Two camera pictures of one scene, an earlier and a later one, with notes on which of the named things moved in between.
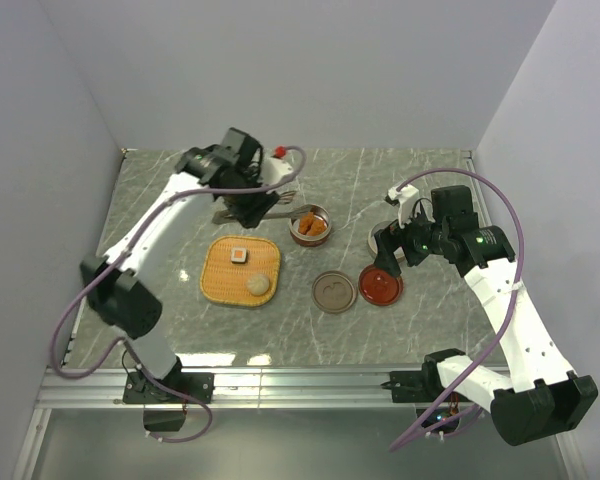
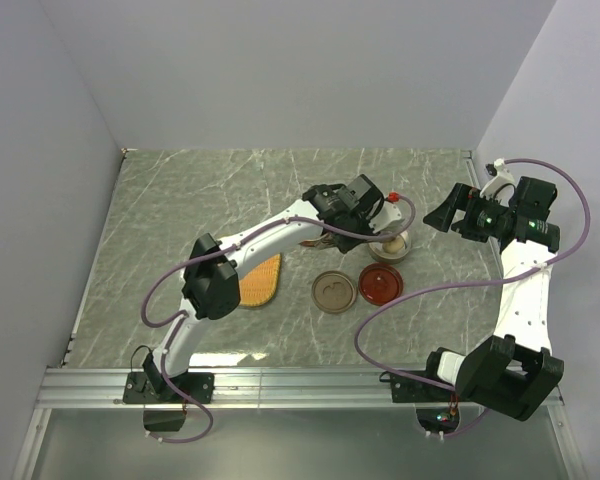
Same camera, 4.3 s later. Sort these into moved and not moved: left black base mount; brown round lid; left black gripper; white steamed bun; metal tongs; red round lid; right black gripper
Moved: left black gripper; white steamed bun; metal tongs; right black gripper
Not moved: red round lid; left black base mount; brown round lid
